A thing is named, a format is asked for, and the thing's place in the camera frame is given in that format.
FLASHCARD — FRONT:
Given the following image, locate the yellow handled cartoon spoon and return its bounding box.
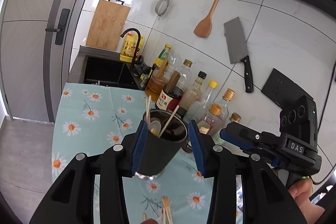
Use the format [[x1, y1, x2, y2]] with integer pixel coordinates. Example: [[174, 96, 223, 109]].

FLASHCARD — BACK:
[[150, 128, 160, 136]]

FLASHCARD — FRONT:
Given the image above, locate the white ceramic soup spoon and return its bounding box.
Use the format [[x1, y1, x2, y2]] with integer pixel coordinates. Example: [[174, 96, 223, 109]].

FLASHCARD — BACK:
[[149, 118, 161, 131]]

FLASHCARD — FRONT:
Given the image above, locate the black kitchen sink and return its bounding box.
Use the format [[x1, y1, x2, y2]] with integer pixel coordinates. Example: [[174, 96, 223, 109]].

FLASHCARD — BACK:
[[67, 46, 143, 90]]

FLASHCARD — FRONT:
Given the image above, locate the person's right hand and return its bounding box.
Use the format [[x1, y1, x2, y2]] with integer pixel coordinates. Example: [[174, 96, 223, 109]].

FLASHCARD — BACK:
[[288, 178, 325, 224]]

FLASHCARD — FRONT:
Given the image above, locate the dark soy sauce bottle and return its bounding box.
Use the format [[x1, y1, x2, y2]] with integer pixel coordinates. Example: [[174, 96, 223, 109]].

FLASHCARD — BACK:
[[197, 103, 222, 134]]

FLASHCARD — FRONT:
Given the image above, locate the black cylindrical utensil holder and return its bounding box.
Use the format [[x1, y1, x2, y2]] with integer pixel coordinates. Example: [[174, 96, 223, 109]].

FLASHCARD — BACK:
[[135, 109, 187, 180]]

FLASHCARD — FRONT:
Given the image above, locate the yellow cap clear bottle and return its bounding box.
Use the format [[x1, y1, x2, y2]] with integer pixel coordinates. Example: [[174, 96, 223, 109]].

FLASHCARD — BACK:
[[194, 79, 218, 121]]

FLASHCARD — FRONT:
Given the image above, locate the black cap bottle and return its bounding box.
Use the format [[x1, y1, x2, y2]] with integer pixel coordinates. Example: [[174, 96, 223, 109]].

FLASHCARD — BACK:
[[179, 71, 207, 111]]

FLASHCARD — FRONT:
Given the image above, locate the red label soy sauce bottle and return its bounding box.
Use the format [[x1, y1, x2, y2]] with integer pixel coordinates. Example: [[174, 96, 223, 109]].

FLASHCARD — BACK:
[[155, 71, 183, 111]]

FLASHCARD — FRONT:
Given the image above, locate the daisy print teal tablecloth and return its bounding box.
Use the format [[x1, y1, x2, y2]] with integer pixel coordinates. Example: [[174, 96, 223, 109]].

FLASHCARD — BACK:
[[51, 83, 213, 223]]

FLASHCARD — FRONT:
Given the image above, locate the tall gold cap bottle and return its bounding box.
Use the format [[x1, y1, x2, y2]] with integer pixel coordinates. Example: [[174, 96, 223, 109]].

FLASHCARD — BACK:
[[177, 59, 193, 92]]

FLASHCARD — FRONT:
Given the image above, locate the cooking oil bottle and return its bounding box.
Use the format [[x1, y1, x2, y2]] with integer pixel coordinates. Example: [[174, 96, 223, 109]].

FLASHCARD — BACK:
[[145, 59, 169, 102]]

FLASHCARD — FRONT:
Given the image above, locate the black sink faucet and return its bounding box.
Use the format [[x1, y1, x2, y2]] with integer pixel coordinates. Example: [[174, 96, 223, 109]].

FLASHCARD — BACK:
[[120, 28, 144, 64]]

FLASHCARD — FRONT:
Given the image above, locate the yellow dish soap bottle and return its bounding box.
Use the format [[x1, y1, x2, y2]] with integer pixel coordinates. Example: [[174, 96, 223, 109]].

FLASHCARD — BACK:
[[120, 32, 138, 63]]

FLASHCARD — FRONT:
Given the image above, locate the wooden spatula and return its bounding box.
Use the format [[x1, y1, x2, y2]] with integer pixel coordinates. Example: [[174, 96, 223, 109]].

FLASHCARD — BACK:
[[194, 0, 219, 38]]

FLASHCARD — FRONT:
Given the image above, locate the wooden cutting board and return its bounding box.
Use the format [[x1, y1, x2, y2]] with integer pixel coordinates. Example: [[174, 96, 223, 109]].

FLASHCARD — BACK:
[[85, 0, 130, 51]]

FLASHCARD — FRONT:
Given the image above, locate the grey door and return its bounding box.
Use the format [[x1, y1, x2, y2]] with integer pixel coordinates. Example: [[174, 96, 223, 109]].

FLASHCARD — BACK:
[[1, 0, 85, 122]]

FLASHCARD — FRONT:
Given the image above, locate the metal mesh strainer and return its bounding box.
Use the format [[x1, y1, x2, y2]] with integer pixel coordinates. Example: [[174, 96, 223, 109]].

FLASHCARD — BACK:
[[154, 0, 170, 19]]

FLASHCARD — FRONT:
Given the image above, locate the orange handled capybara spoon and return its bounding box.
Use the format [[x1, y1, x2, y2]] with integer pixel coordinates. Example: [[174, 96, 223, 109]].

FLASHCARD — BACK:
[[162, 196, 173, 224]]

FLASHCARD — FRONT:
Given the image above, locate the black wall outlet panel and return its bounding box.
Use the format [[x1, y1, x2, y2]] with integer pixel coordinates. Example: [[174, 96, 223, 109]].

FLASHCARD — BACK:
[[261, 68, 313, 109]]

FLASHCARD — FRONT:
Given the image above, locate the kitchen cleaver black handle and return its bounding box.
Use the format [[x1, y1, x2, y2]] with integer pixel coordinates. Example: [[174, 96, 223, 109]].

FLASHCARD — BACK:
[[224, 17, 254, 93]]

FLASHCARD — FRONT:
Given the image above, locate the black door handle lock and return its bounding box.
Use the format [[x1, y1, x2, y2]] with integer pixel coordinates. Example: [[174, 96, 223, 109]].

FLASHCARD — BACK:
[[45, 9, 70, 46]]

